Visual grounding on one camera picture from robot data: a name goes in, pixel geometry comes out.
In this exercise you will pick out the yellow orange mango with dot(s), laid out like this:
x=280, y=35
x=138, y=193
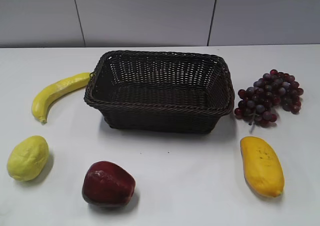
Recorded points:
x=262, y=168

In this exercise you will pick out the black woven rectangular basket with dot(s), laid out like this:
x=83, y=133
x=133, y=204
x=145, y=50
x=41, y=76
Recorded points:
x=161, y=91

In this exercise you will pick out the dark red apple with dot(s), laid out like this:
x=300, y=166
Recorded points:
x=107, y=185

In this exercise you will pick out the purple red grape bunch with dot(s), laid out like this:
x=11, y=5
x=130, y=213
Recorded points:
x=257, y=103

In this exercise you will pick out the yellow banana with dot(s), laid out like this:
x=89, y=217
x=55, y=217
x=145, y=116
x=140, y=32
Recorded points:
x=43, y=100

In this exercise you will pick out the pale yellow lemon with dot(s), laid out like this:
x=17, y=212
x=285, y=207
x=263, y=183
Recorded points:
x=28, y=158

